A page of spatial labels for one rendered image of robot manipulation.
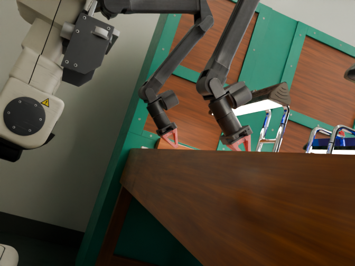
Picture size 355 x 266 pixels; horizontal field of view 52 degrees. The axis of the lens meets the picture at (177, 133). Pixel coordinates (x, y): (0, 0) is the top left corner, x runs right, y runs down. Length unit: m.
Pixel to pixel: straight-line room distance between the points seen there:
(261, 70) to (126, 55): 1.08
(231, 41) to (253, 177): 0.64
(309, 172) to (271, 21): 1.90
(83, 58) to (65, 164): 1.69
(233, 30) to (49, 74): 0.53
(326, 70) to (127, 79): 1.37
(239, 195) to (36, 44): 0.78
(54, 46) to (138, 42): 1.75
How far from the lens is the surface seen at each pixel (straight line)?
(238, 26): 1.11
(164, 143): 1.85
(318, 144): 1.95
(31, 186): 2.69
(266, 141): 1.58
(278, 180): 0.45
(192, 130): 1.96
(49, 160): 2.67
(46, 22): 1.14
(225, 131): 1.06
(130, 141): 1.88
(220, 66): 1.05
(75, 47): 1.06
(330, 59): 2.43
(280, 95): 1.27
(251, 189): 0.50
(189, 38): 1.51
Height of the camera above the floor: 0.70
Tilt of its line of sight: 7 degrees up
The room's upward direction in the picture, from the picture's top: 18 degrees clockwise
